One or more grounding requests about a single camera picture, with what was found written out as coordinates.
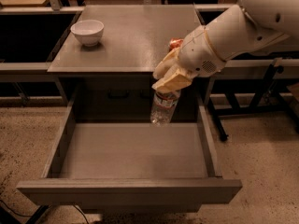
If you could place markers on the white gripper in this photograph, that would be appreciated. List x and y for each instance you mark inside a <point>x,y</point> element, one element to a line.
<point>198,54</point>

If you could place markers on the clear plastic water bottle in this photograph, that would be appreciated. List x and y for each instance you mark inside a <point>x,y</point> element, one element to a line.
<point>163,107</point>

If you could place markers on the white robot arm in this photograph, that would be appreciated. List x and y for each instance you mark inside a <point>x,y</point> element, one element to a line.
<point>247,26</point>

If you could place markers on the grey cabinet counter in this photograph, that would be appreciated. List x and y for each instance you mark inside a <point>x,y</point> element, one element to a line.
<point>135,39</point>

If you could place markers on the grey open bottom drawer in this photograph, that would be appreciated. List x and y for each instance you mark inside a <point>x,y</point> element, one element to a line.
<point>132,167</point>

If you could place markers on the orange snack bag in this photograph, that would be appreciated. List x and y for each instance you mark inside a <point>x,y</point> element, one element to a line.
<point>175,43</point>

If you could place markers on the white ceramic bowl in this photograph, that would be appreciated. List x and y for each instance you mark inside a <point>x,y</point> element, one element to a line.
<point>88,32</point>

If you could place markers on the black folding table stand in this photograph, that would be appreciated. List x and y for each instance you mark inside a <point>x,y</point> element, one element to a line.
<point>266,87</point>

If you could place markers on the left grey side table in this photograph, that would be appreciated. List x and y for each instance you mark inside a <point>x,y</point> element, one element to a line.
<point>30,39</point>

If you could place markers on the right black drawer handle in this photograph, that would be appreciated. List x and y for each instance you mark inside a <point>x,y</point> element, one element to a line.
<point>146,94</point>

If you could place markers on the black drawer handle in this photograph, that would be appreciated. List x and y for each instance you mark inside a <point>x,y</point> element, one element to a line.
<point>146,94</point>
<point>118,94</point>

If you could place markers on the left black drawer handle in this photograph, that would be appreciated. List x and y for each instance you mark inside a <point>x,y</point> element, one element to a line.
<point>118,94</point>

